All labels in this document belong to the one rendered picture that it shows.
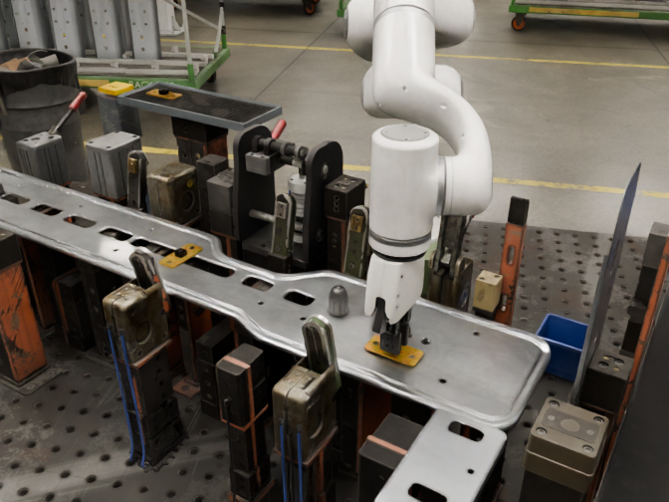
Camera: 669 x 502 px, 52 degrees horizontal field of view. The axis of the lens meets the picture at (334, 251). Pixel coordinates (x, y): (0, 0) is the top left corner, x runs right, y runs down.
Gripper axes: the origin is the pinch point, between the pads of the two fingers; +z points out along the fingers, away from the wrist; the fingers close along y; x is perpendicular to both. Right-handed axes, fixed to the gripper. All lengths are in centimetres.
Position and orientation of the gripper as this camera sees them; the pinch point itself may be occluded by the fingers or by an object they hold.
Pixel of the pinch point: (394, 336)
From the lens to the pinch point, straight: 102.4
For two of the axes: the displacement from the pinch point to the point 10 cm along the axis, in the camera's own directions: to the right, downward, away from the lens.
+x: 8.6, 2.6, -4.5
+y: -5.2, 4.3, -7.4
